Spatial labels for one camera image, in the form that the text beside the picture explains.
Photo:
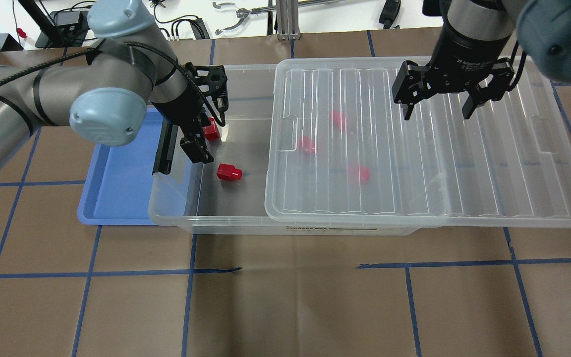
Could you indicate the clear plastic box lid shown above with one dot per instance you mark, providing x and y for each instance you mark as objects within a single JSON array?
[{"x": 509, "y": 165}]

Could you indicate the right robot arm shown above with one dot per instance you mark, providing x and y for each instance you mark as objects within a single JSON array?
[{"x": 482, "y": 50}]

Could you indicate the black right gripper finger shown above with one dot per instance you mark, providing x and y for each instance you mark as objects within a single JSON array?
[
  {"x": 475, "y": 100},
  {"x": 407, "y": 108}
]

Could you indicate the blue plastic tray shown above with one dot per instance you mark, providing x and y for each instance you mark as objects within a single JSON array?
[{"x": 119, "y": 180}]

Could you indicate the red block centre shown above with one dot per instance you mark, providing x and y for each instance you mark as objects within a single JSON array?
[{"x": 306, "y": 145}]

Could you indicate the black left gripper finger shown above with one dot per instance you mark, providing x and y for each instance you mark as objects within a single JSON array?
[{"x": 196, "y": 150}]

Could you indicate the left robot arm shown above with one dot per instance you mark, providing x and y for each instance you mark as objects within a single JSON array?
[{"x": 103, "y": 92}]

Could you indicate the metal grabber tool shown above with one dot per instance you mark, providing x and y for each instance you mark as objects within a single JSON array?
[{"x": 243, "y": 13}]

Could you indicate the red block lower middle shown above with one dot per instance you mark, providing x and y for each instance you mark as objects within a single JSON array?
[{"x": 358, "y": 174}]

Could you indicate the black box latch handle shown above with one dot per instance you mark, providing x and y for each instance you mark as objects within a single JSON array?
[{"x": 165, "y": 148}]

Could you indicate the aluminium frame post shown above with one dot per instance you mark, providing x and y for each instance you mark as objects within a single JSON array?
[{"x": 287, "y": 16}]

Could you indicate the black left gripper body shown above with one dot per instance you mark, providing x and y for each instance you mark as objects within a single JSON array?
[{"x": 180, "y": 112}]

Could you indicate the clear plastic storage box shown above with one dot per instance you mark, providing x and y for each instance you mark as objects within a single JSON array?
[{"x": 226, "y": 198}]

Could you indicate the red block upper middle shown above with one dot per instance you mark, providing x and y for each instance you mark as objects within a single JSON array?
[{"x": 339, "y": 121}]

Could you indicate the red block near latch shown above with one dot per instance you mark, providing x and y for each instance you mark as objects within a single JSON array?
[{"x": 212, "y": 131}]

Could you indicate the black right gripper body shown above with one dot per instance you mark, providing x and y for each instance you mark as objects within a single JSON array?
[{"x": 465, "y": 50}]

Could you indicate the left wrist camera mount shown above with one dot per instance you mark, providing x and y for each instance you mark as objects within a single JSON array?
[{"x": 212, "y": 82}]

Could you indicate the red block from tray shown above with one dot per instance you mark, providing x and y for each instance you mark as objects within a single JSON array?
[{"x": 228, "y": 172}]

